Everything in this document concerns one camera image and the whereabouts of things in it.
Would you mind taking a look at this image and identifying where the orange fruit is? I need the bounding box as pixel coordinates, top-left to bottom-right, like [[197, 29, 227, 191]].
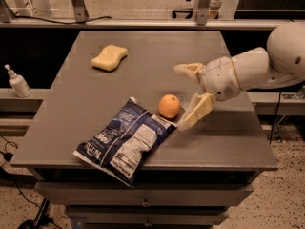
[[158, 94, 180, 118]]

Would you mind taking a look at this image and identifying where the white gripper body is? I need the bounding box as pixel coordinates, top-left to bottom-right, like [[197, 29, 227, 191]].
[[200, 57, 241, 101]]

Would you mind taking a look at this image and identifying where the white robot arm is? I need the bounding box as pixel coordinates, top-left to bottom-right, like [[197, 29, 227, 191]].
[[174, 22, 305, 131]]

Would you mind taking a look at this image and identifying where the blue chip bag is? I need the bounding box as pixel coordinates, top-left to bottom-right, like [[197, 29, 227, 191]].
[[73, 97, 176, 187]]

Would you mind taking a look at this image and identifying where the grey drawer cabinet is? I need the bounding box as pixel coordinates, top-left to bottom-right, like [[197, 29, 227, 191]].
[[12, 31, 277, 229]]

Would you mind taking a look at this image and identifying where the black floor cable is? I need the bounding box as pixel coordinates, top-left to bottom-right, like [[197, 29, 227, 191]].
[[0, 135, 61, 229]]

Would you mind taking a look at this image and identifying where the white pump bottle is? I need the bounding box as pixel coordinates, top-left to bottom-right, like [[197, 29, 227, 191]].
[[5, 64, 31, 98]]

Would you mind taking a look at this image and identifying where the black cable on shelf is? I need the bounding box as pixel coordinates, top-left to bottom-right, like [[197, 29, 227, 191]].
[[9, 8, 112, 25]]

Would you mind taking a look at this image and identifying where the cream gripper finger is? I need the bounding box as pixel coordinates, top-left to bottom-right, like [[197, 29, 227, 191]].
[[173, 63, 204, 84], [177, 92, 216, 131]]

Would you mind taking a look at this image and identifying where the yellow sponge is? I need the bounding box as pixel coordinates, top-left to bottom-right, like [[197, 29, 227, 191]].
[[91, 45, 128, 72]]

